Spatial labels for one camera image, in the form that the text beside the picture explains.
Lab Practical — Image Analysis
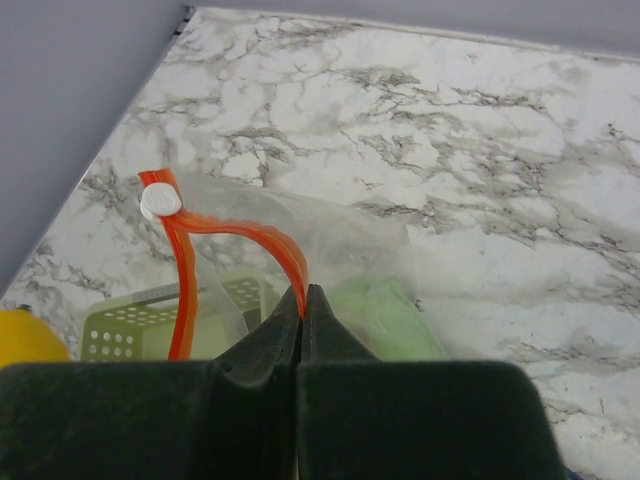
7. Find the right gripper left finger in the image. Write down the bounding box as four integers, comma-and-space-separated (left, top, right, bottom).
1, 293, 301, 479

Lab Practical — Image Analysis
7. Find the green perforated plastic basket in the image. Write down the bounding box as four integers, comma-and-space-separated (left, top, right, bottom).
78, 269, 279, 362

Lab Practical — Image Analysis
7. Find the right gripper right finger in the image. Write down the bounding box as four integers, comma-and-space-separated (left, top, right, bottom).
296, 285, 565, 479

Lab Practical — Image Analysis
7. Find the light green pepper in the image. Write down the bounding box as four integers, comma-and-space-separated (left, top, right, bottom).
328, 275, 448, 361

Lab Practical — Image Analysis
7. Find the clear zip bag orange zipper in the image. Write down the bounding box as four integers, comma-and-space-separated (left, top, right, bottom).
139, 168, 419, 360

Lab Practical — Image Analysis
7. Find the orange fruit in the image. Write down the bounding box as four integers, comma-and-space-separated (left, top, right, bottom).
0, 309, 70, 368

